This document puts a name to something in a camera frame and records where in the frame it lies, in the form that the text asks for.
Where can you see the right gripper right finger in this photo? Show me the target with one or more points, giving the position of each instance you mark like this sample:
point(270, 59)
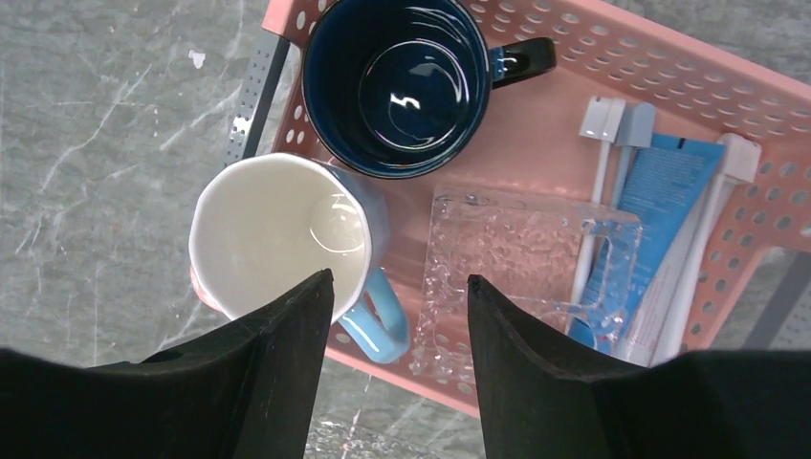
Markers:
point(544, 395)

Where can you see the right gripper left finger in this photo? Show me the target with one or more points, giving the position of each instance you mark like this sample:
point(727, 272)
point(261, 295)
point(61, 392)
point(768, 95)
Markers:
point(244, 390)

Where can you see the light blue white mug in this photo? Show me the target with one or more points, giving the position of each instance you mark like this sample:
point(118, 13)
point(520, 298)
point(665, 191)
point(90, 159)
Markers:
point(265, 223)

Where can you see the clear acrylic toothbrush holder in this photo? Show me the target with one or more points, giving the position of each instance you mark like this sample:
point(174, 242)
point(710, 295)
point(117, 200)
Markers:
point(568, 263)

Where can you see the pink perforated plastic basket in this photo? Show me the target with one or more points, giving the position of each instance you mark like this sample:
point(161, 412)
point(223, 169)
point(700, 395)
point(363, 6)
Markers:
point(528, 141)

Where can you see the clear textured oval tray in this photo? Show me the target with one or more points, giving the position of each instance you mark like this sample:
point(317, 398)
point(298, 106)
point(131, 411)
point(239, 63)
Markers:
point(331, 439)

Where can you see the blue toothpaste tube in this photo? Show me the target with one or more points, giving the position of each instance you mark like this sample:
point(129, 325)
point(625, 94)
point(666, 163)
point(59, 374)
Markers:
point(663, 185)

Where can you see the white toothbrush at basket side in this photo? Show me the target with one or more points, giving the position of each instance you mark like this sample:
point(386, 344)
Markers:
point(738, 168)

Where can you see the dark blue mug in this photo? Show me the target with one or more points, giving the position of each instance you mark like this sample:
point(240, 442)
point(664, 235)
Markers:
point(397, 89)

